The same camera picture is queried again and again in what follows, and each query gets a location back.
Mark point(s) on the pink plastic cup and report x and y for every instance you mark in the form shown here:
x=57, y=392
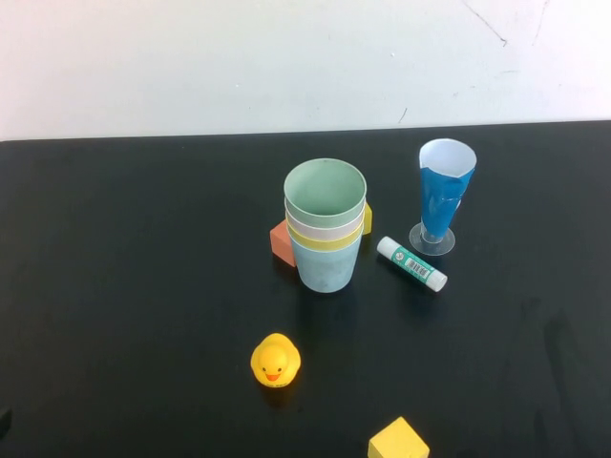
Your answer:
x=329, y=235

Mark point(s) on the yellow plastic cup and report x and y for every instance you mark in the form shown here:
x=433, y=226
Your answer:
x=329, y=246

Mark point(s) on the green plastic cup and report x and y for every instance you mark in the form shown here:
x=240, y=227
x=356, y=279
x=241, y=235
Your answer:
x=324, y=191

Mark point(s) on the light blue plastic cup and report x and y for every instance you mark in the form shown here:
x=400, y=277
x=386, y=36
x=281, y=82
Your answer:
x=324, y=272

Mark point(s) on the red foam cube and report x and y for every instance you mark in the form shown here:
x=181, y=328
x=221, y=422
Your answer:
x=281, y=245

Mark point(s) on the white green glue stick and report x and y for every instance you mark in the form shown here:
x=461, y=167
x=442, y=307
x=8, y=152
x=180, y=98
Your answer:
x=410, y=262

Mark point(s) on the yellow rubber duck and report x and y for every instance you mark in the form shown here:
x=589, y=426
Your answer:
x=274, y=362

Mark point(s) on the clear cone glass blue paper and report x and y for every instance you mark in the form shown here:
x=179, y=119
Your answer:
x=441, y=205

